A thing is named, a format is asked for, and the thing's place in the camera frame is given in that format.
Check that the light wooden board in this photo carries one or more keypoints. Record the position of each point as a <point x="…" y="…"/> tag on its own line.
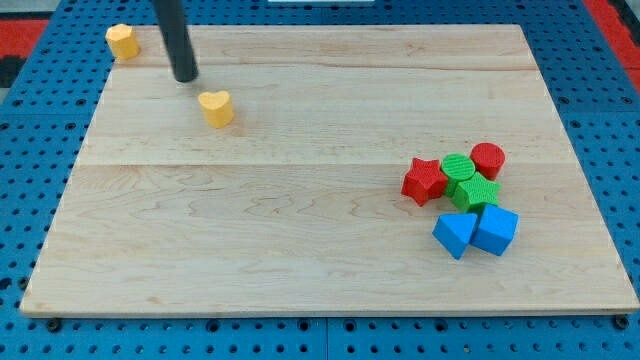
<point x="295" y="208"/>

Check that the blue cube block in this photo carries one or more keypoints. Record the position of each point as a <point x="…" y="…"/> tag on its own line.
<point x="496" y="230"/>

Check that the blue triangle block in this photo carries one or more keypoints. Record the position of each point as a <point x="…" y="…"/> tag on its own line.
<point x="454" y="232"/>

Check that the yellow hexagon block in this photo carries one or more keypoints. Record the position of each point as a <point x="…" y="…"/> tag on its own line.
<point x="122" y="41"/>

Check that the green cylinder block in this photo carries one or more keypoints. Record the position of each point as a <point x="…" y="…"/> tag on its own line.
<point x="457" y="168"/>

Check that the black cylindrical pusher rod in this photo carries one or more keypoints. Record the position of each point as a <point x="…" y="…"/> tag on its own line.
<point x="173" y="27"/>

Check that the red cylinder block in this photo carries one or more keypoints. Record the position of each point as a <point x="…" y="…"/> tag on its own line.
<point x="488" y="158"/>

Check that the red star block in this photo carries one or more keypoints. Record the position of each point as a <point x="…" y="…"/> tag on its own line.
<point x="424" y="181"/>

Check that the yellow heart block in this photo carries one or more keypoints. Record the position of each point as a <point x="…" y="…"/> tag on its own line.
<point x="217" y="108"/>

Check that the green star block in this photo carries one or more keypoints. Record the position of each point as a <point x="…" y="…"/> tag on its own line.
<point x="474" y="194"/>

